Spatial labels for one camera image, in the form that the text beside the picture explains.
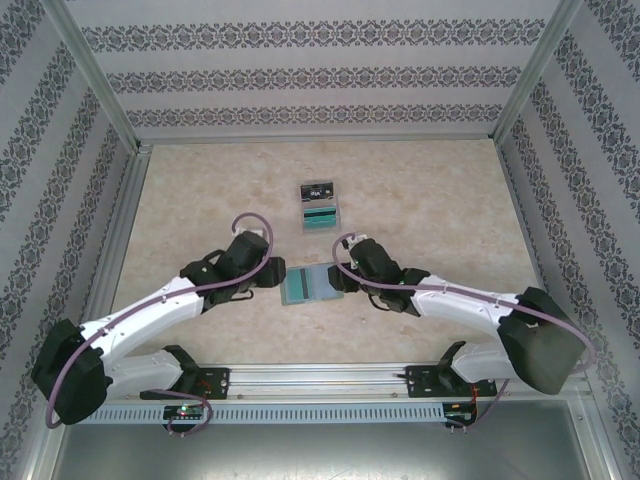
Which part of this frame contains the green leather card holder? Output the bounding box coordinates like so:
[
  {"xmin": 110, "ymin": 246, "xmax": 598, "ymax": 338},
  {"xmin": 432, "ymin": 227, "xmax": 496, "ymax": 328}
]
[{"xmin": 278, "ymin": 263, "xmax": 347, "ymax": 307}]

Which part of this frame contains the teal card with black stripe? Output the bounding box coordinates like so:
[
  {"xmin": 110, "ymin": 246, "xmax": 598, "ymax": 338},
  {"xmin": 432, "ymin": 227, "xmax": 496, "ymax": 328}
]
[
  {"xmin": 288, "ymin": 268, "xmax": 315, "ymax": 303},
  {"xmin": 302, "ymin": 206, "xmax": 340, "ymax": 233}
]

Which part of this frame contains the black VIP card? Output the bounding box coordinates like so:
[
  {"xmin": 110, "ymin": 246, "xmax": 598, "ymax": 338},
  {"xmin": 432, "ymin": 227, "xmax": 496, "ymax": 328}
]
[{"xmin": 299, "ymin": 181, "xmax": 337, "ymax": 202}]

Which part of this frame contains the clear acrylic card stand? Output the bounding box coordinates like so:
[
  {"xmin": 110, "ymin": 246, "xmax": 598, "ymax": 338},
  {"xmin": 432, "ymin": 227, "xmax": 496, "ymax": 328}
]
[{"xmin": 297, "ymin": 178, "xmax": 343, "ymax": 237}]

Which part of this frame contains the small black controller board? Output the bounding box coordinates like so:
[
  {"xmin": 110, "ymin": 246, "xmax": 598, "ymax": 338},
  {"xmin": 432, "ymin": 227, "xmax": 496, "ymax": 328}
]
[
  {"xmin": 443, "ymin": 401, "xmax": 480, "ymax": 427},
  {"xmin": 163, "ymin": 403, "xmax": 210, "ymax": 427}
]

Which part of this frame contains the grey sheet metal panel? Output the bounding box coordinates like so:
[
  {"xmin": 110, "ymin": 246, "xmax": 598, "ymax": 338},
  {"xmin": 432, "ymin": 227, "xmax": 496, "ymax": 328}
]
[{"xmin": 49, "ymin": 422, "xmax": 592, "ymax": 480}]

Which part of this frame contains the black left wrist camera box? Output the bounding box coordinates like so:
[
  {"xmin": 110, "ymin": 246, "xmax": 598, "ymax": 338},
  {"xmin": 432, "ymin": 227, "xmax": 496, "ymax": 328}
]
[{"xmin": 219, "ymin": 232, "xmax": 270, "ymax": 277}]

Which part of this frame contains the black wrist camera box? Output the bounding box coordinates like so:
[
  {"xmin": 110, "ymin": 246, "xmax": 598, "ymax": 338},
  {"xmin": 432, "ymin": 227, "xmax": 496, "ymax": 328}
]
[
  {"xmin": 219, "ymin": 232, "xmax": 270, "ymax": 277},
  {"xmin": 345, "ymin": 236, "xmax": 402, "ymax": 284}
]

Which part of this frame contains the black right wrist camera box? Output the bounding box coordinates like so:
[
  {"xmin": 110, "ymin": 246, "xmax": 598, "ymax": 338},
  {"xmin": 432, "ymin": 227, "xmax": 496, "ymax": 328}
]
[{"xmin": 345, "ymin": 236, "xmax": 402, "ymax": 284}]

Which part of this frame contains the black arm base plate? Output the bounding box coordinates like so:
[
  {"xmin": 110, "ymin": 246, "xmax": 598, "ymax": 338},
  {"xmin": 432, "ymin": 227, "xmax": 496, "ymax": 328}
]
[
  {"xmin": 139, "ymin": 367, "xmax": 232, "ymax": 401},
  {"xmin": 405, "ymin": 364, "xmax": 497, "ymax": 399}
]

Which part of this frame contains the aluminium mounting rail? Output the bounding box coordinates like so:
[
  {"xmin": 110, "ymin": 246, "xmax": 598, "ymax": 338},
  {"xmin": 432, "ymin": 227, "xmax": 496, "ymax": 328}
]
[{"xmin": 47, "ymin": 363, "xmax": 596, "ymax": 402}]

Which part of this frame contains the aluminium side rail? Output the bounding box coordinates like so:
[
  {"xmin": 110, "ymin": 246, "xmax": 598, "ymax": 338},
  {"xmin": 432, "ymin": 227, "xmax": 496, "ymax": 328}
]
[{"xmin": 69, "ymin": 144, "xmax": 154, "ymax": 366}]

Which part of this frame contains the slotted grey cable duct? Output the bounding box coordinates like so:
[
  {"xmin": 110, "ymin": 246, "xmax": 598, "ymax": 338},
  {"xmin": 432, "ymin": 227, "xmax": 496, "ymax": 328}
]
[{"xmin": 67, "ymin": 403, "xmax": 446, "ymax": 425}]

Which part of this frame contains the purple cable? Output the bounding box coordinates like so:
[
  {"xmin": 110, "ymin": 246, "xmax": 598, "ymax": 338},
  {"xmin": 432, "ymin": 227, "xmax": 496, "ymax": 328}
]
[
  {"xmin": 45, "ymin": 213, "xmax": 275, "ymax": 435},
  {"xmin": 331, "ymin": 231, "xmax": 598, "ymax": 434}
]

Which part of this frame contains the aluminium frame post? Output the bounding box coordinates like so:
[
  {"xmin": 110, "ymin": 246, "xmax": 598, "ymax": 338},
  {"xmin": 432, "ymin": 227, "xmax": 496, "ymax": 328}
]
[
  {"xmin": 491, "ymin": 0, "xmax": 585, "ymax": 145},
  {"xmin": 44, "ymin": 0, "xmax": 145, "ymax": 154}
]

